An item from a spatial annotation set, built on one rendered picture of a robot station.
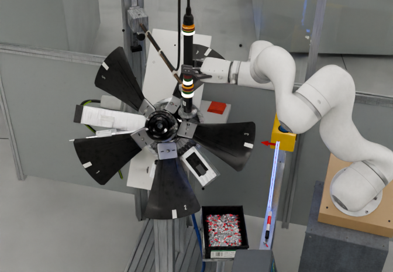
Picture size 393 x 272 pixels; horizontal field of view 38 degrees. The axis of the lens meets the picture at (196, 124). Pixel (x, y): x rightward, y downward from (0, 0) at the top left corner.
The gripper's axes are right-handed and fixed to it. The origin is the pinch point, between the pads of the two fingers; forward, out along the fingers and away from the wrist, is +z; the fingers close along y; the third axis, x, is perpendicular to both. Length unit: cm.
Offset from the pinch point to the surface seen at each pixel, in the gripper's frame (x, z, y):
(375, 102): -49, -76, 70
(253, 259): -22, -34, -61
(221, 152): -30.6, -15.3, -7.5
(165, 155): -36.4, 6.5, -8.2
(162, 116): -22.4, 9.2, -2.4
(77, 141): -33, 41, -12
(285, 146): -46, -38, 21
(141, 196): -128, 39, 56
